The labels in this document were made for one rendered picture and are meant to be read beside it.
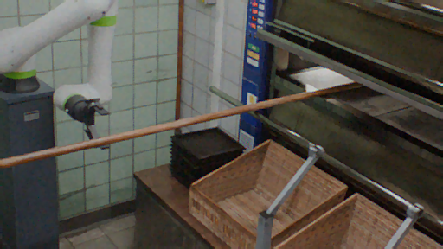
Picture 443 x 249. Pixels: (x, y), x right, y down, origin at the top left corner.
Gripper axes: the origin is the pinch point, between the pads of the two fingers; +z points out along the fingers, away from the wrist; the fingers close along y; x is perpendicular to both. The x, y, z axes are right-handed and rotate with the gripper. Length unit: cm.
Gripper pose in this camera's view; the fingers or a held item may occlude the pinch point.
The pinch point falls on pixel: (104, 130)
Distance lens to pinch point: 234.1
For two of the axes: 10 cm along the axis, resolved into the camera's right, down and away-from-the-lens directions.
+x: -7.8, 1.6, -6.1
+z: 6.2, 3.4, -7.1
